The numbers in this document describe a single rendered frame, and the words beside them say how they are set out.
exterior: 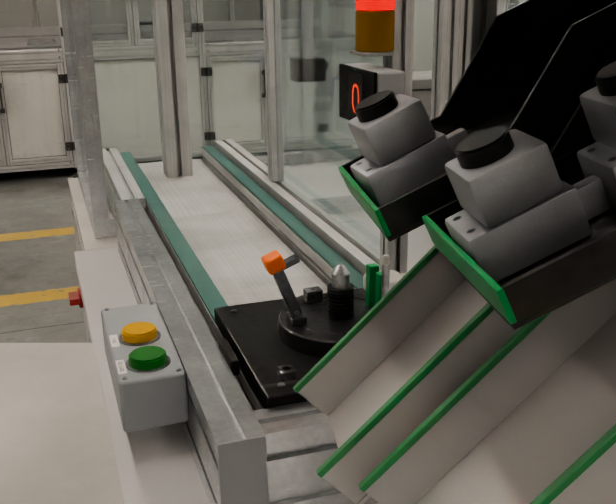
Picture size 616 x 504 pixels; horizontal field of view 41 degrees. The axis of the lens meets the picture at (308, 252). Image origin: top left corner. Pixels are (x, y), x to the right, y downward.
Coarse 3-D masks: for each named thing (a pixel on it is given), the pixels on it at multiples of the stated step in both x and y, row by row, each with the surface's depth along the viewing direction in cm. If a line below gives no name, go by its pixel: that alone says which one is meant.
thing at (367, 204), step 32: (544, 0) 63; (576, 0) 63; (608, 0) 64; (512, 32) 63; (544, 32) 64; (576, 32) 51; (608, 32) 51; (480, 64) 64; (512, 64) 64; (544, 64) 64; (576, 64) 52; (480, 96) 64; (512, 96) 65; (544, 96) 52; (576, 96) 52; (448, 128) 65; (480, 128) 64; (512, 128) 52; (544, 128) 53; (352, 160) 65; (352, 192) 63; (416, 192) 53; (448, 192) 53; (384, 224) 53; (416, 224) 53
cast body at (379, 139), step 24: (384, 96) 56; (408, 96) 58; (360, 120) 57; (384, 120) 56; (408, 120) 56; (360, 144) 59; (384, 144) 56; (408, 144) 56; (432, 144) 57; (456, 144) 59; (360, 168) 58; (384, 168) 56; (408, 168) 57; (432, 168) 57; (384, 192) 57
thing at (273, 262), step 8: (264, 256) 87; (272, 256) 87; (280, 256) 87; (296, 256) 88; (264, 264) 87; (272, 264) 86; (280, 264) 87; (288, 264) 87; (272, 272) 87; (280, 272) 87; (280, 280) 88; (280, 288) 88; (288, 288) 88; (288, 296) 89; (288, 304) 89; (296, 304) 89; (296, 312) 89
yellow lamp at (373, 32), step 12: (360, 12) 101; (372, 12) 100; (384, 12) 100; (360, 24) 102; (372, 24) 101; (384, 24) 101; (360, 36) 102; (372, 36) 101; (384, 36) 101; (360, 48) 102; (372, 48) 102; (384, 48) 102
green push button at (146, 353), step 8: (136, 352) 88; (144, 352) 88; (152, 352) 88; (160, 352) 88; (136, 360) 86; (144, 360) 86; (152, 360) 86; (160, 360) 87; (136, 368) 86; (144, 368) 86; (152, 368) 86
